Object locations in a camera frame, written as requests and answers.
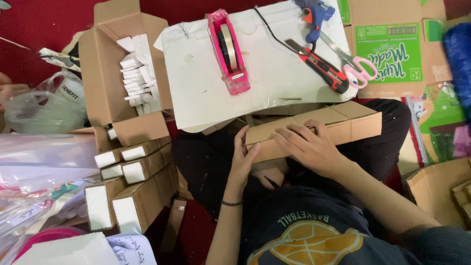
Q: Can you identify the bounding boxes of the long brown cardboard block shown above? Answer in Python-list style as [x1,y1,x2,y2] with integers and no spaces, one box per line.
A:
[245,101,382,163]

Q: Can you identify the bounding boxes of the colourful cartoon play mat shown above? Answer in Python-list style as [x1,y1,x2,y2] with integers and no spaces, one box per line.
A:
[406,81,471,167]

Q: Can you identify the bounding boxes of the white wrapper with black tool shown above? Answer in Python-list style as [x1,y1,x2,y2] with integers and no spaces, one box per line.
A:
[38,47,82,73]

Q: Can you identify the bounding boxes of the brown cardboard box with scraps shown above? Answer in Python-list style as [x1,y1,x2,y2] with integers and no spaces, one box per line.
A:
[404,158,471,231]

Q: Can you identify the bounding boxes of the pink handled scissors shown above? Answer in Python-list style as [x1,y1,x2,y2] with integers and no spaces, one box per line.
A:
[319,31,378,90]

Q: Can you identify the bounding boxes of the cardboard carton with green label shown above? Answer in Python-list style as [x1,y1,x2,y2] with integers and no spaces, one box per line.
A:
[337,0,454,99]

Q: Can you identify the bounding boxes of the red black utility knife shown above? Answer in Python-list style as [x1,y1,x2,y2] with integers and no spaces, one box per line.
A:
[285,39,350,95]

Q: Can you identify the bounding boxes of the white lap board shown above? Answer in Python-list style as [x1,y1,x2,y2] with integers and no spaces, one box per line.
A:
[154,0,359,133]

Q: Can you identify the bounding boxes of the person's left hand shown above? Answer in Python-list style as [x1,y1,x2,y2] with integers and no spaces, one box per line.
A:
[225,125,262,193]

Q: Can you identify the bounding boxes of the open brown cardboard box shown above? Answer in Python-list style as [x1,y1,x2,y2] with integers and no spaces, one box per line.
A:
[78,0,174,148]

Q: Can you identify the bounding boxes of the pile of white foam pieces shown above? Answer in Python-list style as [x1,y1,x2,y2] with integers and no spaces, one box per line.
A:
[116,34,162,117]

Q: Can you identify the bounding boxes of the dark blue printed shirt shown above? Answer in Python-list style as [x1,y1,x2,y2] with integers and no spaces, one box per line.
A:
[239,186,471,265]

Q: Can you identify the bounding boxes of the stack of foam-filled cardboard blocks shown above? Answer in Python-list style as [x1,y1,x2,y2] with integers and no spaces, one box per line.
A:
[85,127,180,235]

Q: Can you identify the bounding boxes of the black power cable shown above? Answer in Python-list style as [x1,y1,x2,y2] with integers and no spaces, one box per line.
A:
[253,5,317,56]

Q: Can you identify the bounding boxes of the blue fuzzy duster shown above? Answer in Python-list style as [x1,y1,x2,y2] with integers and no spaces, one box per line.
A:
[442,23,471,123]

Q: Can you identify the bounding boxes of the handwritten white paper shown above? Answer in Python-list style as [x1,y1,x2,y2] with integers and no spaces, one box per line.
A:
[106,233,158,265]

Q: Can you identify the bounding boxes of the heap of clear plastic sleeves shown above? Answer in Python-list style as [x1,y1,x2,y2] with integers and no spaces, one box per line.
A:
[0,132,101,238]

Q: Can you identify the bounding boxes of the clear plastic bag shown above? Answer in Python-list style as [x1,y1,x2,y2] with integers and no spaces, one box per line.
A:
[4,71,88,134]

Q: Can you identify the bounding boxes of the clear tape roll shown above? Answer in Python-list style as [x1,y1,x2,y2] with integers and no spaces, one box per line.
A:
[219,24,238,71]

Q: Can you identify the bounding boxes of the person's black trousers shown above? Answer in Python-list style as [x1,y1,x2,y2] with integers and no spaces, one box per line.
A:
[171,99,412,218]

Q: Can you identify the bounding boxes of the pink tape dispenser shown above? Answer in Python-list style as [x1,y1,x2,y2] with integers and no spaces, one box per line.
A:
[207,9,251,96]

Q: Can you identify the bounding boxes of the person's bare foot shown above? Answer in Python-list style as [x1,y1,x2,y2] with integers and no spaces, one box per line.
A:
[253,158,290,190]

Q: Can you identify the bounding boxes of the blue hot glue gun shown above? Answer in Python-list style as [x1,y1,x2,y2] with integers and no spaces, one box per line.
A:
[294,0,336,45]

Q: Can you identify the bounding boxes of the person's right hand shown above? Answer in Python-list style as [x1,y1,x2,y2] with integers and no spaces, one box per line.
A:
[272,119,354,181]

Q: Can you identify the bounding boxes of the narrow brown cardboard strip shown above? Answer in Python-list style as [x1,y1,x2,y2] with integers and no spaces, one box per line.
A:
[161,199,188,254]

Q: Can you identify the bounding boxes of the white foam sheet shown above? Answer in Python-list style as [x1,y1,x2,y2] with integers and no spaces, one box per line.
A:
[11,232,120,265]

